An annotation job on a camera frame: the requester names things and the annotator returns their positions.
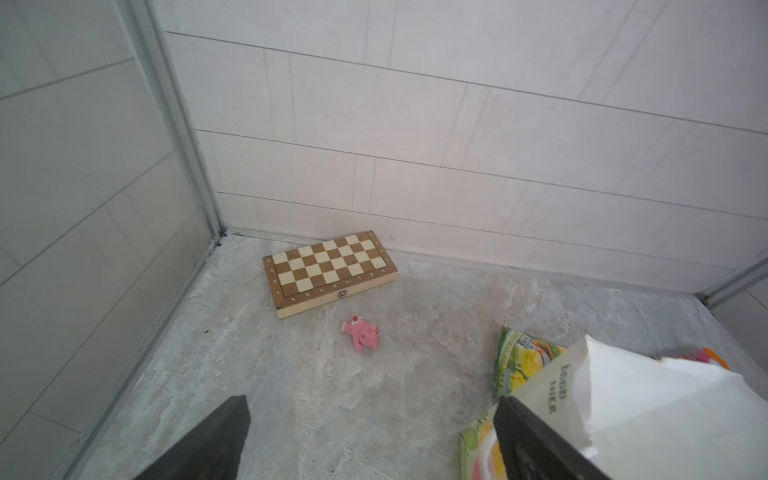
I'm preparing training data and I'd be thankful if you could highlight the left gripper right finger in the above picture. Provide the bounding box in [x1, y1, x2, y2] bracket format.
[493, 396, 609, 480]

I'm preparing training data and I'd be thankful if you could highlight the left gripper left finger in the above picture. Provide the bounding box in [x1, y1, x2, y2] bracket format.
[135, 395, 251, 480]

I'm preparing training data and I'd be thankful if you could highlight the spring green Fox's candy bag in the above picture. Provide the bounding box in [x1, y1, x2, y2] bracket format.
[492, 327, 566, 399]

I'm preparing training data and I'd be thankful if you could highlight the orange Fox's candy bag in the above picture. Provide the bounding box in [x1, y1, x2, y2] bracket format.
[679, 348, 729, 370]

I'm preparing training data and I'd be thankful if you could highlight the small pink toy on table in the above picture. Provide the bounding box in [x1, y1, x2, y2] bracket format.
[342, 315, 379, 353]

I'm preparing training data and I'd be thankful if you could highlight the wooden chessboard box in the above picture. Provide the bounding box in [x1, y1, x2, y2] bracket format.
[262, 231, 399, 319]

